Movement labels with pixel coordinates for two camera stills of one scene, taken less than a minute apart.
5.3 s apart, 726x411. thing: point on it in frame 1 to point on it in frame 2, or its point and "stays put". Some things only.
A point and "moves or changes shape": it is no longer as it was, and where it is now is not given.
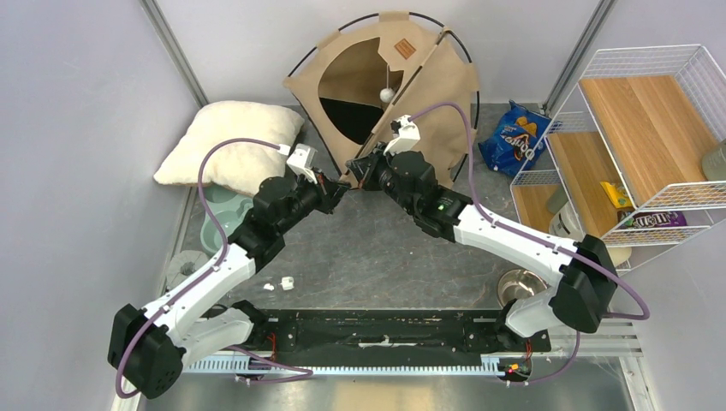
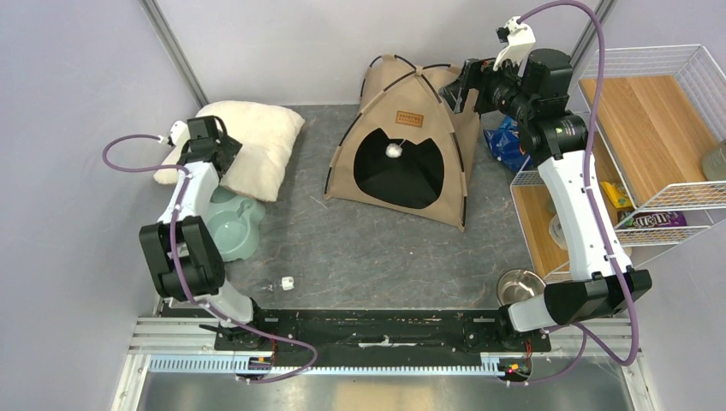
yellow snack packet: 615,195 stays put
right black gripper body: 367,172 to 470,82
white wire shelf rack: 642,161 stays put
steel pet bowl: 519,283 stays put
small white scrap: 287,282 stays put
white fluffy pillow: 240,167 stays put
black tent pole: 407,92 to 376,61
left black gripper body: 329,192 to 225,147
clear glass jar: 714,163 stays put
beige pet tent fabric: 360,79 moves or changes shape
